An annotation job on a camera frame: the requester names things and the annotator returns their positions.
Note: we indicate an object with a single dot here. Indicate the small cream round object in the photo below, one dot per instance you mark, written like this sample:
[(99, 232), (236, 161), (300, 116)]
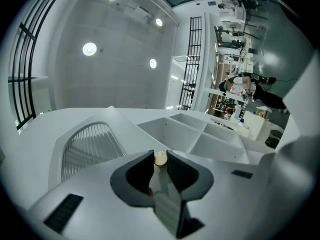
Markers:
[(160, 158)]

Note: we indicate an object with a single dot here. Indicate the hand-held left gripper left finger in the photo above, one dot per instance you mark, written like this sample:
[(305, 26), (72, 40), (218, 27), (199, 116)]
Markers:
[(100, 209)]

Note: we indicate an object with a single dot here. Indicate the black round stool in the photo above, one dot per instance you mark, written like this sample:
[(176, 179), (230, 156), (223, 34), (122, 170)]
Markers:
[(273, 139)]

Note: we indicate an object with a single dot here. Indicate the white shelf unit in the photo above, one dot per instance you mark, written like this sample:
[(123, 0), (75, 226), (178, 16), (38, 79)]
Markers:
[(180, 134)]

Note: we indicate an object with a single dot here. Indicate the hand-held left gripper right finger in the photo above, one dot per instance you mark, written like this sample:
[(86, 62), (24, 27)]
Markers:
[(225, 199)]

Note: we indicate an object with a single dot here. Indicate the black window grille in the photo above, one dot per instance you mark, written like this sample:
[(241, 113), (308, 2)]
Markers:
[(22, 59), (192, 59)]

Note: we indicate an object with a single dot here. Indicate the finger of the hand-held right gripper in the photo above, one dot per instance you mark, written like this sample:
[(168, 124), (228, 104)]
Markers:
[(308, 104)]

